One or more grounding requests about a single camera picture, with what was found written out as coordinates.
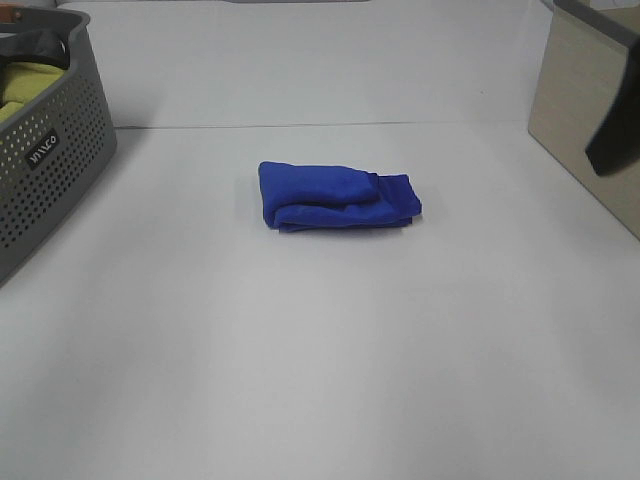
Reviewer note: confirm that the yellow-green towel in basket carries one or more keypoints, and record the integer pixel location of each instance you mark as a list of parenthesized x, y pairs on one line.
[(22, 82)]

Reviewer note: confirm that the blue microfiber towel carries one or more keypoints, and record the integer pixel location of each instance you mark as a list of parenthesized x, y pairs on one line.
[(297, 198)]

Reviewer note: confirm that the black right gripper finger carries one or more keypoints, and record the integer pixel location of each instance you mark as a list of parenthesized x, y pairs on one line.
[(615, 144)]

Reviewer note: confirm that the beige storage box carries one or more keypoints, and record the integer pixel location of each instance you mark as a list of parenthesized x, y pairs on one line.
[(582, 68)]

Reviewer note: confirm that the grey perforated plastic basket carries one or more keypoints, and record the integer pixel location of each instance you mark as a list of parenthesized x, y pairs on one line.
[(54, 148)]

